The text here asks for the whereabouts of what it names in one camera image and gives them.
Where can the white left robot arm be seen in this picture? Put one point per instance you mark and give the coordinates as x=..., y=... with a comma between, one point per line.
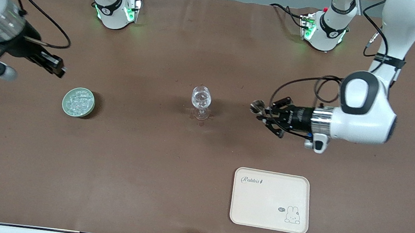
x=363, y=118

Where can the cream rabbit print tray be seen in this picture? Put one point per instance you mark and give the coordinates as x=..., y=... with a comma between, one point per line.
x=260, y=204

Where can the pile of clear ice cubes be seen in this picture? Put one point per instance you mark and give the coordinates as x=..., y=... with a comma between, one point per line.
x=78, y=101

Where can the brown table cover sheet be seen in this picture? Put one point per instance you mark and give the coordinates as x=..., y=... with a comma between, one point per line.
x=147, y=164

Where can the round green bowl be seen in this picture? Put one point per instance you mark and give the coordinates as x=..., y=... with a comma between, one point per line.
x=76, y=115

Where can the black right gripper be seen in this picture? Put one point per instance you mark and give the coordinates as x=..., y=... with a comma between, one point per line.
x=24, y=47

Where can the clear stemmed wine glass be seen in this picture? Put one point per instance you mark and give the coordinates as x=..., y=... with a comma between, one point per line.
x=201, y=96

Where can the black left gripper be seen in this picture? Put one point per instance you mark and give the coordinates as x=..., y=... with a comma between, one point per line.
x=298, y=119

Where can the steel double jigger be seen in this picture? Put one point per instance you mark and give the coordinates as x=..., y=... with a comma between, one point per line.
x=257, y=106

